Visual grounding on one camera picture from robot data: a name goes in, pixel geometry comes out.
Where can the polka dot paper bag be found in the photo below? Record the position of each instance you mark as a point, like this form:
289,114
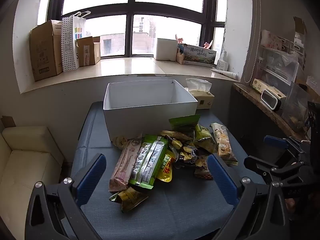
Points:
68,47

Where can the wooden side counter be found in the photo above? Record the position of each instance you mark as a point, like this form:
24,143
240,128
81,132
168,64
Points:
250,97

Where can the white paper bag coloured squares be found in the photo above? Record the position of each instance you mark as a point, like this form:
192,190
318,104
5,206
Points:
79,27

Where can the black chip snack packet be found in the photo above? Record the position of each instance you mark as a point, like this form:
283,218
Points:
187,153

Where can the small round jelly cup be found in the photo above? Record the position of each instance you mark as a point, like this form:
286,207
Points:
120,140

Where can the brown snack packet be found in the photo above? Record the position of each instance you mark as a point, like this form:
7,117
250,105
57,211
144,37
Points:
203,167

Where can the clear plastic drawer organizer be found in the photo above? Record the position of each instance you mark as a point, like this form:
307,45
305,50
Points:
280,55

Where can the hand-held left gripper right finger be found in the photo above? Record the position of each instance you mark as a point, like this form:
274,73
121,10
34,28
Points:
222,180

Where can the yellow-green snack packet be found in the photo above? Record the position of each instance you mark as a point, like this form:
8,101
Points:
205,137

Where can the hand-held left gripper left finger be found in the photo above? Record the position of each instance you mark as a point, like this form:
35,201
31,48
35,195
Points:
91,177

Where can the white cardboard box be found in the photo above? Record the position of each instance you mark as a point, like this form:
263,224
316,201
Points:
140,120

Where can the beige biscuit snack packet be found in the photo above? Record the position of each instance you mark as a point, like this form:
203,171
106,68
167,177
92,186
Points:
223,142

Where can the clear plastic container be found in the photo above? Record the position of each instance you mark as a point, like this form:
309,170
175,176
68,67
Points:
296,107

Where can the white plastic bottle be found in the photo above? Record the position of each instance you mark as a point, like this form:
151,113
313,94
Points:
222,61

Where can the small brown holder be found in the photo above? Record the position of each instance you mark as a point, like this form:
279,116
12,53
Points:
179,55

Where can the cream sofa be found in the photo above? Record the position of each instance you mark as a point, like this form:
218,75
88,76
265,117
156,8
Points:
25,160

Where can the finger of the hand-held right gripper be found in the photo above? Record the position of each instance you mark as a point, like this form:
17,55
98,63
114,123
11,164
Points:
275,141
260,165

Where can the white desk clock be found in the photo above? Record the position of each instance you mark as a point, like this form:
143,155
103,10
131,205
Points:
271,100

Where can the printed landscape box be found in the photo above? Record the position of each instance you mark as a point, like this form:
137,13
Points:
200,55

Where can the tissue pack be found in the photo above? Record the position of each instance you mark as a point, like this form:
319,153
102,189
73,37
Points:
202,96

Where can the beige paper pack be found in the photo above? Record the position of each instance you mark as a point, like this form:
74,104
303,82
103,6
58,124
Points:
265,87

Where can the dark olive snack packet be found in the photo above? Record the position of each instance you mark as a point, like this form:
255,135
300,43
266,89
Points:
130,198

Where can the pink beige long snack packet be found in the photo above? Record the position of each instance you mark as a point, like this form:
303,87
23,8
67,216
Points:
122,165

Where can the green silver snack packet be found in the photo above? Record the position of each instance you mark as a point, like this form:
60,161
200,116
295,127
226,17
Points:
147,162

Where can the small open cardboard box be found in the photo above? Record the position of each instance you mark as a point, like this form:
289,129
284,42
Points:
86,51

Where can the white box on windowsill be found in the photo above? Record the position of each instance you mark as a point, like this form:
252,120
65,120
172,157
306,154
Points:
165,50

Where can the pink figurine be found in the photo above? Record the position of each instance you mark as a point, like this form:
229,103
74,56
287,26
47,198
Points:
179,38
208,45

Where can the large brown cardboard box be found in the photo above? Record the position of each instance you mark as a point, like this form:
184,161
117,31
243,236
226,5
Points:
45,52

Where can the cardboard flap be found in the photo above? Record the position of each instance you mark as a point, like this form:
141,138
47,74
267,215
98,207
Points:
7,121

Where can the blue tablecloth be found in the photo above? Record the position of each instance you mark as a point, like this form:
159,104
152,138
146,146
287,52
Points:
175,205

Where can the black window frame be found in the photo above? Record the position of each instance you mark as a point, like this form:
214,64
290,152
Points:
132,8

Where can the white tube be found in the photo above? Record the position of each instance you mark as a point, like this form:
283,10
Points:
225,73

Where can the tan yellow snack packet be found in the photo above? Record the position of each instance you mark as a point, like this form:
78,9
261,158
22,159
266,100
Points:
175,135

